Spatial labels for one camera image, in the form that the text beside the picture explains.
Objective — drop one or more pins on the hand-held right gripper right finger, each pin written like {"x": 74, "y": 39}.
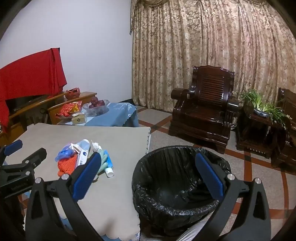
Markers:
{"x": 209, "y": 176}

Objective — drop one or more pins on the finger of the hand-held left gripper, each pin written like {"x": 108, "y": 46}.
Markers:
{"x": 13, "y": 147}
{"x": 34, "y": 158}

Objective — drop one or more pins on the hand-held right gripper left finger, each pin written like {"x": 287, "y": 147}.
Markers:
{"x": 86, "y": 177}

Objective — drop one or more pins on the white toothpaste box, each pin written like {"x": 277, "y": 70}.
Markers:
{"x": 81, "y": 158}

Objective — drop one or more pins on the orange foam fruit net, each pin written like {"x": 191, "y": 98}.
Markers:
{"x": 67, "y": 165}

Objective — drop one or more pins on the white capped tube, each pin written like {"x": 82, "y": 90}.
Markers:
{"x": 109, "y": 172}

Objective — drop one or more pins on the teal rubber glove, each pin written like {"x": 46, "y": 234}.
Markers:
{"x": 105, "y": 160}

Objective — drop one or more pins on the blue plastic bag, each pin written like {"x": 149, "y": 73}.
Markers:
{"x": 63, "y": 153}

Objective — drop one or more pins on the black-lined trash bin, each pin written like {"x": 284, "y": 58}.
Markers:
{"x": 166, "y": 185}

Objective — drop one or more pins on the crumpled white tissue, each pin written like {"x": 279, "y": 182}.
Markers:
{"x": 96, "y": 146}

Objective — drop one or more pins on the light blue packet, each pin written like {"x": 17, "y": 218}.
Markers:
{"x": 83, "y": 144}

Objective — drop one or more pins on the grey table cover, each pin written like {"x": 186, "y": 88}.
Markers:
{"x": 69, "y": 134}

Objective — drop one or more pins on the black television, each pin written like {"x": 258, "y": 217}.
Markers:
{"x": 20, "y": 103}

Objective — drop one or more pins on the cream tissue box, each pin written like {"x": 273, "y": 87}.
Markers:
{"x": 78, "y": 120}

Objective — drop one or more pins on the red snack packet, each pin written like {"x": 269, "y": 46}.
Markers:
{"x": 66, "y": 109}

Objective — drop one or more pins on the dark wooden slatted armchair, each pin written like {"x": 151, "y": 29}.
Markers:
{"x": 203, "y": 115}

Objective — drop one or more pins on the dark wooden side table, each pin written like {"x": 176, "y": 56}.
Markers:
{"x": 254, "y": 134}

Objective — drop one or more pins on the yellow snack packet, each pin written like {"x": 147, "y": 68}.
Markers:
{"x": 77, "y": 106}

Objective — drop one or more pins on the glass fruit bowl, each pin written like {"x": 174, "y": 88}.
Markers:
{"x": 103, "y": 109}

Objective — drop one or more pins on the blue scalloped tablecloth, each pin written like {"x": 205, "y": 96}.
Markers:
{"x": 115, "y": 113}

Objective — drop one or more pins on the red cloth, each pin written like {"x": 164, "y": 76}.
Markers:
{"x": 30, "y": 76}

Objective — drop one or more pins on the red apple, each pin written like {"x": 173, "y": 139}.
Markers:
{"x": 101, "y": 103}
{"x": 94, "y": 100}

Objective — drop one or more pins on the red gift bag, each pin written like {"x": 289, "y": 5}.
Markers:
{"x": 72, "y": 93}

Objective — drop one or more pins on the potted green plant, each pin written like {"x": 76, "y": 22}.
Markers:
{"x": 261, "y": 111}

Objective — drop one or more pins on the beige patterned curtain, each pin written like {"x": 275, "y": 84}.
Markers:
{"x": 185, "y": 46}

